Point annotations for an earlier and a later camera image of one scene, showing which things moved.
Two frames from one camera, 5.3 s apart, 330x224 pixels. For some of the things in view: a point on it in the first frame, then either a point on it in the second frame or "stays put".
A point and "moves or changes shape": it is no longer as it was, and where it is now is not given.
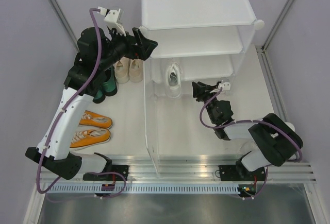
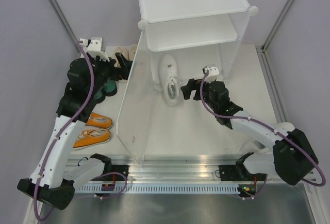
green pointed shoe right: x=110 y=84 stays put
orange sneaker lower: x=85 y=138 stays put
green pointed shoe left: x=99 y=97 stays put
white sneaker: x=173 y=81 moves or changes shape
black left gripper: x=137 y=51 -> x=118 y=73
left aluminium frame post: x=58 y=10 stays put
